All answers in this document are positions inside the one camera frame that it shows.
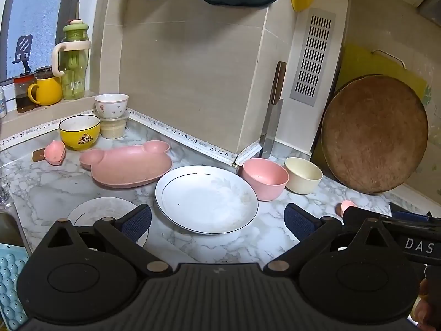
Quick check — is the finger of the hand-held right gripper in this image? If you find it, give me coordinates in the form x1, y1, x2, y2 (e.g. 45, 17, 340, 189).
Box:
343, 206, 384, 230

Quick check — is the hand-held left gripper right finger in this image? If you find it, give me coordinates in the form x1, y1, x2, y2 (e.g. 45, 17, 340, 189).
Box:
263, 203, 404, 278

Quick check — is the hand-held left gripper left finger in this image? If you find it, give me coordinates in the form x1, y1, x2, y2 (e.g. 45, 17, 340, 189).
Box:
33, 204, 173, 278

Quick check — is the cream bowl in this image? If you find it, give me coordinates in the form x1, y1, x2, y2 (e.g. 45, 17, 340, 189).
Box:
284, 157, 323, 194

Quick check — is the pink bear-shaped plate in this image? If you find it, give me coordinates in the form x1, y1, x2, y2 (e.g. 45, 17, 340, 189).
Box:
79, 140, 173, 189

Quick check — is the small pink heart-shaped bowl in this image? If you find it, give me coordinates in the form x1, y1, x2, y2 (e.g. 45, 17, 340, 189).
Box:
44, 140, 66, 166

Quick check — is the person's right hand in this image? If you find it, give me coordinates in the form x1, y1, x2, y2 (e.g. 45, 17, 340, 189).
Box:
410, 277, 430, 331

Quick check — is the small pink round object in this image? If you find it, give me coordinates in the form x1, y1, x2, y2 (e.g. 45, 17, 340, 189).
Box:
336, 200, 356, 216

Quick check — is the small white plate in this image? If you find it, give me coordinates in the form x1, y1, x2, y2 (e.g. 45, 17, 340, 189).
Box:
66, 197, 149, 249

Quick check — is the large white plate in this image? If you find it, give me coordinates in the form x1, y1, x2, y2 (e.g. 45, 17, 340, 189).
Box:
155, 165, 259, 236

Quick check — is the round wooden cutting board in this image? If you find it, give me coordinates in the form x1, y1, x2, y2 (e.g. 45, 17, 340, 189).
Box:
320, 75, 429, 194

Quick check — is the white music note edge strip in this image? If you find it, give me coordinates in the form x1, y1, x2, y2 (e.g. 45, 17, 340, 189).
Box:
0, 108, 262, 166

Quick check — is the yellow bowl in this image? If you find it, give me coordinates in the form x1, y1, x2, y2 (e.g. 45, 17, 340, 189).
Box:
58, 115, 101, 151

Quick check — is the white floral bowl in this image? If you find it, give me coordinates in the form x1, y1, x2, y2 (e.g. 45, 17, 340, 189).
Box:
94, 93, 130, 119

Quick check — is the light blue silicone mat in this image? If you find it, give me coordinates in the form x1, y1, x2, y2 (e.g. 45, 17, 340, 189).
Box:
0, 243, 30, 331

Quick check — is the yellow cutting board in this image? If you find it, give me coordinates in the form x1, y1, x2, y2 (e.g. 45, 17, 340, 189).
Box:
336, 43, 433, 111

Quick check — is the yellow mug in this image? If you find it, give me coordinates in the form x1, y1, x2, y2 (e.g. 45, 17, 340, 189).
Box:
28, 77, 63, 107

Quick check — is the green water bottle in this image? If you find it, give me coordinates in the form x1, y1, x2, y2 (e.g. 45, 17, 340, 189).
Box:
52, 19, 92, 100

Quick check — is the metal vent grille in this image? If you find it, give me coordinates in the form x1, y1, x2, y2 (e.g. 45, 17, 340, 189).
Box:
289, 8, 336, 103

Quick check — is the glass jar with dark contents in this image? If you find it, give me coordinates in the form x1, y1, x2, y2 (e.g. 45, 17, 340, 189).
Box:
14, 74, 37, 114

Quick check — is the black-lidded jar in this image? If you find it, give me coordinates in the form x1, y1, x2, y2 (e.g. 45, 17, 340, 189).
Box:
35, 66, 55, 81

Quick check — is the black phone stand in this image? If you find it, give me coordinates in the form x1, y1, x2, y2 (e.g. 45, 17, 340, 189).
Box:
12, 34, 33, 76

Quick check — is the kitchen cleaver with wooden handle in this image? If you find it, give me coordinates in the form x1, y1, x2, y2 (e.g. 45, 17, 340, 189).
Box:
259, 61, 287, 159

